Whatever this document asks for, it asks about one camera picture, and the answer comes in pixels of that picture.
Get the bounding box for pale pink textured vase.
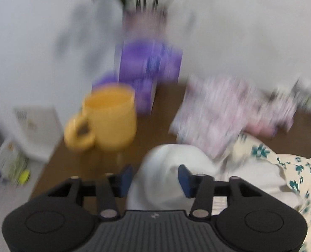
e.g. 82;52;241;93
122;10;172;44

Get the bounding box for purple tissue pack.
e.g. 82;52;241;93
115;39;183;83
92;73;157;114

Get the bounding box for cream dress with green flowers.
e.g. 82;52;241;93
126;134;311;252

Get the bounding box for pink knit garment purple cuffs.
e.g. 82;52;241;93
246;123;278;137

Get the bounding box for pink floral garment pile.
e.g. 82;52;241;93
170;77;253;158

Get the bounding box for white green plastic package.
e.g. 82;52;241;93
0;139;30;184

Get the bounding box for yellow mug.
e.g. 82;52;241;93
64;83;137;151

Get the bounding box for white printed carton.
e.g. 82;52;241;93
12;106;64;162

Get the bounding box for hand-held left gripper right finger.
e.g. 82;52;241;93
178;164;263;219

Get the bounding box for pink floral ruffled garment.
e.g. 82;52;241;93
247;89;297;133

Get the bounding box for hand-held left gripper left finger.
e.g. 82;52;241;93
47;164;133;219

